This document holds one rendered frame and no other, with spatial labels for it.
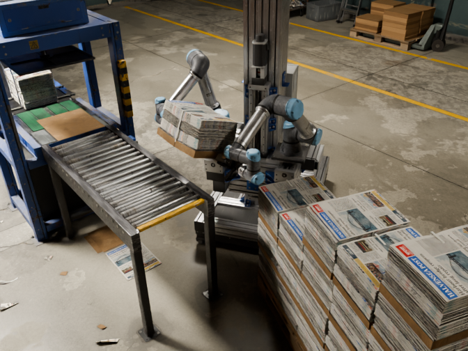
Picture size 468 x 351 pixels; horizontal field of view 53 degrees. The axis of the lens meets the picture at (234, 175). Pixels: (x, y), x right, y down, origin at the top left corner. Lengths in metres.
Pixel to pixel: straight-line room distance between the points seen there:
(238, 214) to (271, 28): 1.41
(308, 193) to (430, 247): 1.15
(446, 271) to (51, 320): 2.48
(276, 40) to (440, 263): 1.88
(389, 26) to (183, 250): 6.07
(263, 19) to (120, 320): 2.11
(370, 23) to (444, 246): 7.30
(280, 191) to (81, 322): 1.53
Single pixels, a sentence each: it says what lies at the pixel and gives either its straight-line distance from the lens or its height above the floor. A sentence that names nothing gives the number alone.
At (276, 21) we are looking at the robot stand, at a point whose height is 1.64.
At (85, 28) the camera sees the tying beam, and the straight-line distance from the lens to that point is 3.55.
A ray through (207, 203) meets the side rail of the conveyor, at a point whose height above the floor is 0.78.
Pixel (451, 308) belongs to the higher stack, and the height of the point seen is 1.25.
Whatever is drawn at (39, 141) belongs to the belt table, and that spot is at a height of 0.80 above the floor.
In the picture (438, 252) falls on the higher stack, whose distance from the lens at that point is 1.75.
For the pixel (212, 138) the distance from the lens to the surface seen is 2.67.
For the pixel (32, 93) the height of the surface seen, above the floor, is 0.92.
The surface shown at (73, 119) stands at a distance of 3.97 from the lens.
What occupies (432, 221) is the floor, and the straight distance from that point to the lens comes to 4.18.
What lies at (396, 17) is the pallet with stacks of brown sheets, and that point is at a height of 0.48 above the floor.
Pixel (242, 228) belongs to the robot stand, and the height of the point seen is 0.23.
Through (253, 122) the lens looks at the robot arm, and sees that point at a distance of 2.65.
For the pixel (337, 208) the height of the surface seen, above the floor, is 1.07.
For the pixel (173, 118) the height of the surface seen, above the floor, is 1.21.
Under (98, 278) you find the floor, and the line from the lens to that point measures 3.54.
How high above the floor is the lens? 2.36
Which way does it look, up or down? 32 degrees down
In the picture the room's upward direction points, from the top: 1 degrees counter-clockwise
